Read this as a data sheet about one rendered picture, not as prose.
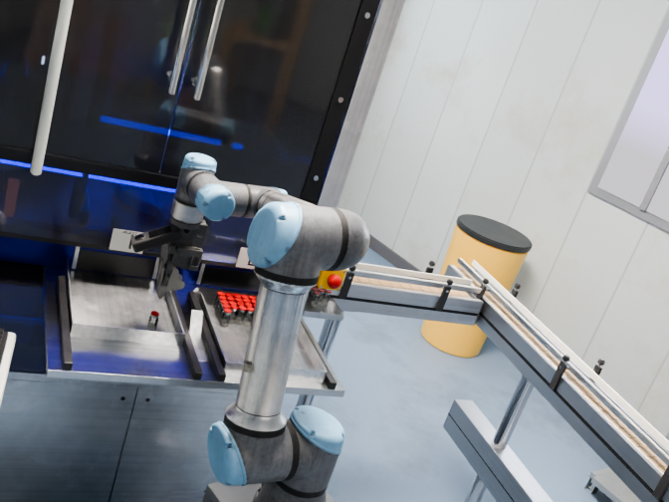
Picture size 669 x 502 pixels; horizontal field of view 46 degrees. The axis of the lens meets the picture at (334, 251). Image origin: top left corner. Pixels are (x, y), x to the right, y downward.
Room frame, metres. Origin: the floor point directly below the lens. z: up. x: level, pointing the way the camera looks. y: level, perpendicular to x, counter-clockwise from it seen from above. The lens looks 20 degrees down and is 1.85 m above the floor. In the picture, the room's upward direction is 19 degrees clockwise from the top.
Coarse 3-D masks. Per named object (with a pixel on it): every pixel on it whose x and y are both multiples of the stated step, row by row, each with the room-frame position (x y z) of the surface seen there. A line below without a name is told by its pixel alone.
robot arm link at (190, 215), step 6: (174, 204) 1.68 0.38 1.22; (180, 204) 1.67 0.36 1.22; (174, 210) 1.68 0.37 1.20; (180, 210) 1.67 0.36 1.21; (186, 210) 1.67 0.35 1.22; (192, 210) 1.67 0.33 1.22; (198, 210) 1.68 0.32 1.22; (174, 216) 1.67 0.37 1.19; (180, 216) 1.67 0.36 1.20; (186, 216) 1.67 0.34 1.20; (192, 216) 1.67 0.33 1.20; (198, 216) 1.68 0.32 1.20; (186, 222) 1.67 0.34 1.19; (192, 222) 1.68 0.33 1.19; (198, 222) 1.69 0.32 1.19
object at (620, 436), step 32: (480, 320) 2.49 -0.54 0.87; (512, 320) 2.42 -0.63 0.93; (512, 352) 2.31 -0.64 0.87; (544, 352) 2.25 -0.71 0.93; (544, 384) 2.14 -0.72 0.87; (576, 384) 2.09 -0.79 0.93; (576, 416) 2.00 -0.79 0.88; (608, 416) 1.95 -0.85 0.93; (640, 416) 1.93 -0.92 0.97; (608, 448) 1.87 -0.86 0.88; (640, 448) 1.83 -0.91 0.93; (640, 480) 1.75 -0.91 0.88
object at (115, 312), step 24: (72, 288) 1.76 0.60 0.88; (96, 288) 1.80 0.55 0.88; (120, 288) 1.85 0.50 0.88; (144, 288) 1.89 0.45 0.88; (72, 312) 1.60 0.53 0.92; (96, 312) 1.69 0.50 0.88; (120, 312) 1.73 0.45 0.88; (144, 312) 1.77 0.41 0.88; (168, 312) 1.81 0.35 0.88; (72, 336) 1.55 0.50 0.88; (96, 336) 1.58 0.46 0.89; (120, 336) 1.60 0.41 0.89; (144, 336) 1.62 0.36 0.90; (168, 336) 1.65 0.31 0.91
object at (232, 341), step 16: (208, 320) 1.79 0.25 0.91; (224, 336) 1.78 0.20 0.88; (240, 336) 1.81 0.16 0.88; (304, 336) 1.88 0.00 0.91; (224, 352) 1.70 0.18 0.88; (240, 352) 1.73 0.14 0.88; (304, 352) 1.84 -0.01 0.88; (224, 368) 1.60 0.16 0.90; (240, 368) 1.62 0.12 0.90; (304, 368) 1.76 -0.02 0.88; (320, 368) 1.75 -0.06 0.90
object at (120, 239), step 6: (114, 228) 1.82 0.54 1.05; (114, 234) 1.82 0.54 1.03; (120, 234) 1.83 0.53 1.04; (126, 234) 1.84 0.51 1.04; (132, 234) 1.84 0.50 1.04; (114, 240) 1.82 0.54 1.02; (120, 240) 1.83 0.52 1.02; (126, 240) 1.84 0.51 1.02; (114, 246) 1.83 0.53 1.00; (120, 246) 1.83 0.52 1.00; (126, 246) 1.84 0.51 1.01; (132, 252) 1.85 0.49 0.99; (138, 252) 1.85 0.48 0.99
